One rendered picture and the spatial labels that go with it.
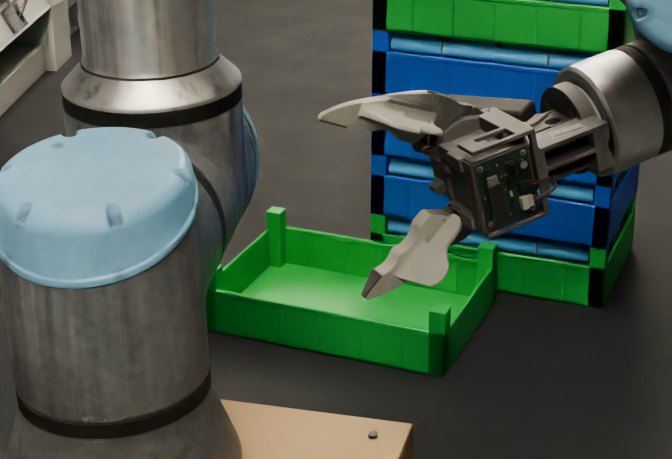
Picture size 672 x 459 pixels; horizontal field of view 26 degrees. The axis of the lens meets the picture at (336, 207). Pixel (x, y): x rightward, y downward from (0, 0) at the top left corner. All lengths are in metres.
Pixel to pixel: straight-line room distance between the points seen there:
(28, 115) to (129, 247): 1.46
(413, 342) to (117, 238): 0.66
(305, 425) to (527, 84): 0.62
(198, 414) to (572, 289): 0.78
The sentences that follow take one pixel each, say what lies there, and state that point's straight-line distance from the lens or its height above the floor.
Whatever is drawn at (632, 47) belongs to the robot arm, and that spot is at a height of 0.49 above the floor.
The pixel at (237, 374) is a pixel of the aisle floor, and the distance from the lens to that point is 1.64.
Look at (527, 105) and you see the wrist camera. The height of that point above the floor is 0.44.
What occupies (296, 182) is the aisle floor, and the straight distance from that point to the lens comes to 2.14.
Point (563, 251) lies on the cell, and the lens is 1.79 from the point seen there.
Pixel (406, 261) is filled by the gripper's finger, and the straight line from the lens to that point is 1.11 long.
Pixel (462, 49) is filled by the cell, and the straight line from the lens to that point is 1.73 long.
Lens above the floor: 0.81
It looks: 23 degrees down
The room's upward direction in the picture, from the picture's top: straight up
